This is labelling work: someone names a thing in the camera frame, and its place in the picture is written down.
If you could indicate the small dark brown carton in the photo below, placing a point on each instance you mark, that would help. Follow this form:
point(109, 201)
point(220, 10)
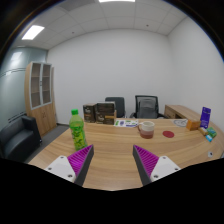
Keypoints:
point(89, 113)

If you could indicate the grey mesh office chair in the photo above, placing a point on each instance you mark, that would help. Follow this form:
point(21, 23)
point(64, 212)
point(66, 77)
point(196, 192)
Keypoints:
point(146, 107)

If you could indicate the green drink bottle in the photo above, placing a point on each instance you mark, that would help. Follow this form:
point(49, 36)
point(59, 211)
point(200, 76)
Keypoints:
point(78, 131)

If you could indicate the flat round red coaster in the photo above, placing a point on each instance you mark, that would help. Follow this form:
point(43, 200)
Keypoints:
point(168, 134)

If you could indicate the small blue box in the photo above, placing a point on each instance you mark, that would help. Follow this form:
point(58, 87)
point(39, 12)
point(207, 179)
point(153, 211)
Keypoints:
point(209, 138)

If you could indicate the white and brown mug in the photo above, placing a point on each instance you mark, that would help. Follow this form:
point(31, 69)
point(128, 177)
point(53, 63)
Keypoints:
point(146, 129)

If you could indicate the small tan box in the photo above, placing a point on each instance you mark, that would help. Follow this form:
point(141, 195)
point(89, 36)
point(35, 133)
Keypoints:
point(203, 131)

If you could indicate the white green purple leaflet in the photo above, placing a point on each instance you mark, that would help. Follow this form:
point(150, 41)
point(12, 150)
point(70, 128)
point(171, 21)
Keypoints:
point(126, 123)

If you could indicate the orange-brown box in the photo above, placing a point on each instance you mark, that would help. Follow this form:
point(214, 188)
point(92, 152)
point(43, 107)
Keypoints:
point(193, 125)

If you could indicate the small green box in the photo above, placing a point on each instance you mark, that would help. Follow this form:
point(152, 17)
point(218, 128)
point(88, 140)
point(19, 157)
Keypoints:
point(211, 132)

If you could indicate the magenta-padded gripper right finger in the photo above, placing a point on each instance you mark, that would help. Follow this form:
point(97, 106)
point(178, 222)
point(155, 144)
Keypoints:
point(163, 166)

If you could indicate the black leather sofa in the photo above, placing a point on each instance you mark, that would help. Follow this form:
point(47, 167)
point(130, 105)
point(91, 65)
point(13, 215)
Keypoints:
point(18, 136)

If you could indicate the wooden side desk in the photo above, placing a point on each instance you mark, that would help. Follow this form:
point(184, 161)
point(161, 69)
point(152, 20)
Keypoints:
point(180, 111)

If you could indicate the purple standing box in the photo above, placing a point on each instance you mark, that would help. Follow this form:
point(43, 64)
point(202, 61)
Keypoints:
point(205, 116)

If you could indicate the wooden glass-door shelf cabinet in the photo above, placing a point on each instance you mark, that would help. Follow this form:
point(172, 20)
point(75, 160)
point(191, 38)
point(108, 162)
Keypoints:
point(43, 113)

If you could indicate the large dark brown carton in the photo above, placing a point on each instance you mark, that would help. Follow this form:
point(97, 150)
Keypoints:
point(106, 113)

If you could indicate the black padded office chair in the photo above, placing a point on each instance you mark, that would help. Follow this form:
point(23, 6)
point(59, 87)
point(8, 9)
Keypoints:
point(116, 104)

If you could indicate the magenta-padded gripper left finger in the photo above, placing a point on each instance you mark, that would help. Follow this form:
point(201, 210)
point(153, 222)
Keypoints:
point(61, 166)

